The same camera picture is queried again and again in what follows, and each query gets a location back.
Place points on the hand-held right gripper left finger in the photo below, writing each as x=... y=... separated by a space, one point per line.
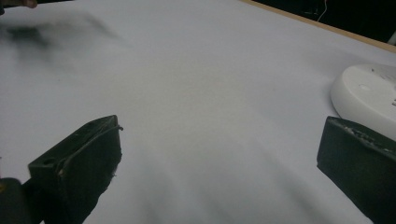
x=77 y=165

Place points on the white round device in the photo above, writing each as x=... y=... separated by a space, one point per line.
x=367 y=96

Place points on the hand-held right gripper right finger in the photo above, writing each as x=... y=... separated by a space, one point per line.
x=358 y=165

